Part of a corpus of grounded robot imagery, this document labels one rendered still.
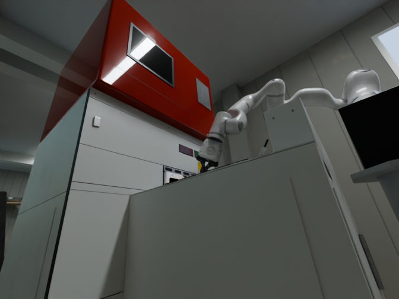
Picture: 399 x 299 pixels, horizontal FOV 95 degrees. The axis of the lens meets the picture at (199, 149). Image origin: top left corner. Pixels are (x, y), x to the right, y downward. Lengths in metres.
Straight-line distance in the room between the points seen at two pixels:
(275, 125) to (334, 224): 0.25
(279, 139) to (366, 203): 2.05
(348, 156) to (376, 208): 0.54
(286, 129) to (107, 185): 0.60
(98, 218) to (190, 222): 0.32
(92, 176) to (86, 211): 0.11
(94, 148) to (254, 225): 0.58
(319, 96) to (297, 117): 0.71
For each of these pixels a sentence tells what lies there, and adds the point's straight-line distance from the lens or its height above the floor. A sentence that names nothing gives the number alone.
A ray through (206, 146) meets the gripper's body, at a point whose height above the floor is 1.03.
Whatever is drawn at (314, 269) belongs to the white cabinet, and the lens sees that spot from 0.40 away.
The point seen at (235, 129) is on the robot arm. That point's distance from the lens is 0.85.
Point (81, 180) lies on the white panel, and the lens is 0.70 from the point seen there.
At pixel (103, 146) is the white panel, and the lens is 0.76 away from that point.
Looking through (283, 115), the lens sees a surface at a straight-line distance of 0.52.
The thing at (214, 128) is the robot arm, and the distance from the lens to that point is 0.88.
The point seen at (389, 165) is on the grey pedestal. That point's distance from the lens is 0.77.
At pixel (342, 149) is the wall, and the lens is 2.58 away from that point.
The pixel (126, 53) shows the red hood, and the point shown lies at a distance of 1.01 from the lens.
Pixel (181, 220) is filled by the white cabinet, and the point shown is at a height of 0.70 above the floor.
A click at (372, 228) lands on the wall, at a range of 2.49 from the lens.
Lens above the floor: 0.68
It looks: 24 degrees up
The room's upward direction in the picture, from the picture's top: 5 degrees counter-clockwise
